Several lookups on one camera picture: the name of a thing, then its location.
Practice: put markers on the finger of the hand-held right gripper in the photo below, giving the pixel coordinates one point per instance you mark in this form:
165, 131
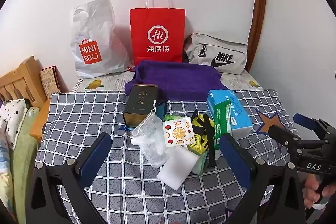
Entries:
304, 120
283, 137

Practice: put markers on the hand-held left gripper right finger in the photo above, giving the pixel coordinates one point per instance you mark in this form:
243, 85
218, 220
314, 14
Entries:
232, 153

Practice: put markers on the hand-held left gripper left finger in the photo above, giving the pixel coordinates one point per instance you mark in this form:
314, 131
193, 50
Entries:
101, 146

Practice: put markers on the green packet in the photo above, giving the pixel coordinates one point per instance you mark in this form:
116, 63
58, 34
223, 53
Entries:
221, 127

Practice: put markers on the dark tea tin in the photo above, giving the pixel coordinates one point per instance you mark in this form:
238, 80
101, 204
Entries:
139, 106

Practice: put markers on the white foam sponge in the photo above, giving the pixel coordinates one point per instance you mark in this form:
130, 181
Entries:
178, 167

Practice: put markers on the fruit print wipe packet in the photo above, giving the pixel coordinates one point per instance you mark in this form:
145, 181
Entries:
178, 130

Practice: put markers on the green patterned tissue pack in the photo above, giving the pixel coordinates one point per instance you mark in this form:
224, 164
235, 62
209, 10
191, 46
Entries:
173, 117

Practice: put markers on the person's right hand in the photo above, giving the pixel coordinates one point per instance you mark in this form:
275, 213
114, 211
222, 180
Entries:
312, 191

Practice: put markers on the orange star patch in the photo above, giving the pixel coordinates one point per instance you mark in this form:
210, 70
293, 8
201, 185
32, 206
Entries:
267, 123

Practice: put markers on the blue tissue box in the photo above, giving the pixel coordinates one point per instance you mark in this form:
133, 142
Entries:
223, 98

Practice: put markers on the newsprint pattern bed sheet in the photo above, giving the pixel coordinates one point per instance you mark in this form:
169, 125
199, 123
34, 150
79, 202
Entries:
113, 82

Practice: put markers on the blue star sticker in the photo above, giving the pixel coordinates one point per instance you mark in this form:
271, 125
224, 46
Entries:
161, 108

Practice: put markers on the light green cloth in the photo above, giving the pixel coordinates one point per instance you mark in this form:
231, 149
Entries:
22, 161

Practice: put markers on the purple towel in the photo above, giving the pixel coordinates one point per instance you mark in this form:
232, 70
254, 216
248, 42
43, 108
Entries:
178, 79

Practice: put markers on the white dotted pillow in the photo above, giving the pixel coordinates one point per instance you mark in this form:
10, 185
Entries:
11, 116

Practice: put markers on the grey waist bag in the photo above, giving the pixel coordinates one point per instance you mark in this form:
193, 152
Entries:
223, 52

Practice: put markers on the pastel patterned quilt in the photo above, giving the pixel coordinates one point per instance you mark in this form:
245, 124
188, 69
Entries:
5, 182

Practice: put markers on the wooden headboard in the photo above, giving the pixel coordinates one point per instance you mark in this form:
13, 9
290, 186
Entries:
21, 77

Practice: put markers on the white plastic shopping bag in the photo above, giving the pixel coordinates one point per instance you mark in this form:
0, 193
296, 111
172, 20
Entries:
102, 29

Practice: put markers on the red paper bag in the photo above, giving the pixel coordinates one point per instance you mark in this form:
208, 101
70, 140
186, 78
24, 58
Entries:
157, 35

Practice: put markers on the brown wooden door frame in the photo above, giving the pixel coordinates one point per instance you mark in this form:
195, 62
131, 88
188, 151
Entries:
258, 3

